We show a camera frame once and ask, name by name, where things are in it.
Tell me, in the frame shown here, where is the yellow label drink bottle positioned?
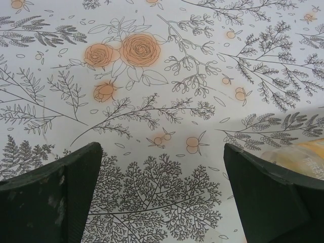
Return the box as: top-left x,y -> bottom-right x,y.
260,138 -> 324,187

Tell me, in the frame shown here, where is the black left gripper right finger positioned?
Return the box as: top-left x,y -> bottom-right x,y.
224,143 -> 324,243

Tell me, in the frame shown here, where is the floral print tablecloth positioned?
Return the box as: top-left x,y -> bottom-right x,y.
0,0 -> 324,243

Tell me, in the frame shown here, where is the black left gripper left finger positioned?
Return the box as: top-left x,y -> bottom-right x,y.
0,141 -> 103,243

